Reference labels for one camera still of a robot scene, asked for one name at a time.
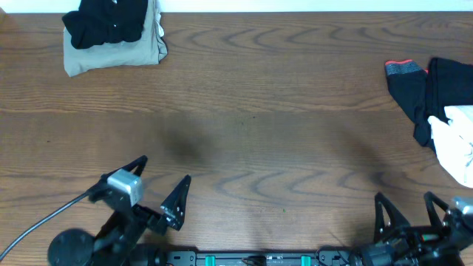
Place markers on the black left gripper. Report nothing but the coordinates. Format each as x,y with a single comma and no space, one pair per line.
144,213

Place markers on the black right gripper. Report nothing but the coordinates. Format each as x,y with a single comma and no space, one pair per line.
424,239

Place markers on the black polo shirt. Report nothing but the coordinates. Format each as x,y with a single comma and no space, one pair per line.
97,22

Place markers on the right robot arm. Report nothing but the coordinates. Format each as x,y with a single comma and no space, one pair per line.
377,254

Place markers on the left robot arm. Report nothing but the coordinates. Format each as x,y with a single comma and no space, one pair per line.
116,242

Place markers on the white printed t-shirt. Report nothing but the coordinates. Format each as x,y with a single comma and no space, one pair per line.
453,142

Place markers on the black garment with red trim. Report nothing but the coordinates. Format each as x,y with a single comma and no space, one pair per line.
422,93

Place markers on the folded khaki pants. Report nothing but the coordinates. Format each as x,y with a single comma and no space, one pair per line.
149,50

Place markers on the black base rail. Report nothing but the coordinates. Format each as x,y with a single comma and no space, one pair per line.
323,257

